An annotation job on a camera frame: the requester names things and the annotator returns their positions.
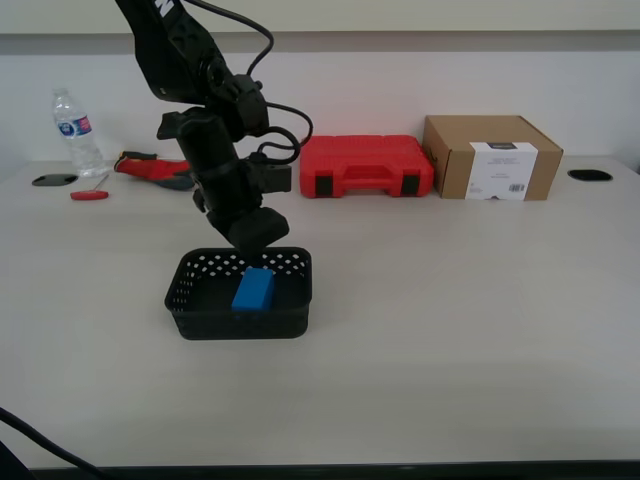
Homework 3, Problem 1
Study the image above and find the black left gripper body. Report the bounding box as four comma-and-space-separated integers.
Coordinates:
191, 159, 265, 217

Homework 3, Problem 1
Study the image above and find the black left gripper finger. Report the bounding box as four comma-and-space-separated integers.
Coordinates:
206, 209, 242, 250
227, 206, 291, 262

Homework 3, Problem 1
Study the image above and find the blue rectangular block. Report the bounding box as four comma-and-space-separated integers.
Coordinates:
231, 267, 276, 312

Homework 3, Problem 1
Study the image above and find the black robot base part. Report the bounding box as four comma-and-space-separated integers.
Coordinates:
0, 439, 32, 480

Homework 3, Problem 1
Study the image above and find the black perforated plastic basket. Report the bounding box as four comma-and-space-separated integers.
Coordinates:
163, 246, 314, 342

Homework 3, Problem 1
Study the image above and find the red black work glove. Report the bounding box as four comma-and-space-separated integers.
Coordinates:
113, 151, 192, 180
155, 172, 196, 192

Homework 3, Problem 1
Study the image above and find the red plastic tool case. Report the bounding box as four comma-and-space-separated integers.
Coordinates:
299, 134, 435, 199

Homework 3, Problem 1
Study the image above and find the clear plastic water bottle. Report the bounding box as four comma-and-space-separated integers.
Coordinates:
51, 88, 109, 179

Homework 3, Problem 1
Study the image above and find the brown cardboard box white label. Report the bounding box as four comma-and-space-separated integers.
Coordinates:
421, 115, 564, 202

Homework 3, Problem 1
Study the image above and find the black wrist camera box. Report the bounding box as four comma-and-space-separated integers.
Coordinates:
257, 163, 293, 195

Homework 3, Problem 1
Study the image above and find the black camera cable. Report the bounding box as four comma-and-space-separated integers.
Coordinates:
254, 102, 315, 164

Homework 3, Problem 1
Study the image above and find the red handled hex key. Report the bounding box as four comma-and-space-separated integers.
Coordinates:
69, 174, 110, 202

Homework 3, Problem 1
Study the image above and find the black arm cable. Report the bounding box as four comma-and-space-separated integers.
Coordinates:
183, 0, 275, 79

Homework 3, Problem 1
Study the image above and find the thick black cable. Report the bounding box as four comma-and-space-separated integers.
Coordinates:
0, 406, 105, 480

